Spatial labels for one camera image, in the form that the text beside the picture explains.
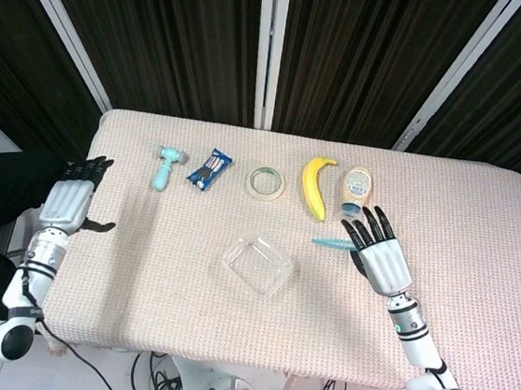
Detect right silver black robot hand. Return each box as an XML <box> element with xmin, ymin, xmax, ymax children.
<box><xmin>332</xmin><ymin>202</ymin><xmax>421</xmax><ymax>300</ymax></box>

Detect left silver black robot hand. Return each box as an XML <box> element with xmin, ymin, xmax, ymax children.
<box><xmin>37</xmin><ymin>149</ymin><xmax>124</xmax><ymax>238</ymax></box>

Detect clear plastic container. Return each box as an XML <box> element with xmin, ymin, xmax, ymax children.
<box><xmin>309</xmin><ymin>236</ymin><xmax>361</xmax><ymax>255</ymax></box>
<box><xmin>217</xmin><ymin>227</ymin><xmax>298</xmax><ymax>303</ymax></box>

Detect pink waffle tablecloth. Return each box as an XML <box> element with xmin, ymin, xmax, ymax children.
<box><xmin>33</xmin><ymin>102</ymin><xmax>521</xmax><ymax>390</ymax></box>

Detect cream squeeze bottle blue cap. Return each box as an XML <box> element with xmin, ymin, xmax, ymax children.
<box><xmin>337</xmin><ymin>164</ymin><xmax>377</xmax><ymax>221</ymax></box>

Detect teal toy hammer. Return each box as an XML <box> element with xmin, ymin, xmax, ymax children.
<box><xmin>149</xmin><ymin>143</ymin><xmax>188</xmax><ymax>195</ymax></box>

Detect yellow banana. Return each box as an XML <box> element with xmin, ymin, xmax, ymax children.
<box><xmin>297</xmin><ymin>154</ymin><xmax>340</xmax><ymax>224</ymax></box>

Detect beige masking tape roll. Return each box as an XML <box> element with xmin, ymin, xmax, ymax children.
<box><xmin>244</xmin><ymin>164</ymin><xmax>288</xmax><ymax>203</ymax></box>

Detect blue cookie pack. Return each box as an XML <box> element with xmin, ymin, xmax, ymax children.
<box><xmin>184</xmin><ymin>144</ymin><xmax>236</xmax><ymax>196</ymax></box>

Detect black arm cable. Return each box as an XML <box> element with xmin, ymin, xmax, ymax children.
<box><xmin>6</xmin><ymin>266</ymin><xmax>138</xmax><ymax>390</ymax></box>

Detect white frame post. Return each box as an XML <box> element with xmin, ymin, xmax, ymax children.
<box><xmin>0</xmin><ymin>0</ymin><xmax>123</xmax><ymax>113</ymax></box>
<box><xmin>245</xmin><ymin>0</ymin><xmax>291</xmax><ymax>132</ymax></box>
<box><xmin>391</xmin><ymin>0</ymin><xmax>521</xmax><ymax>164</ymax></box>

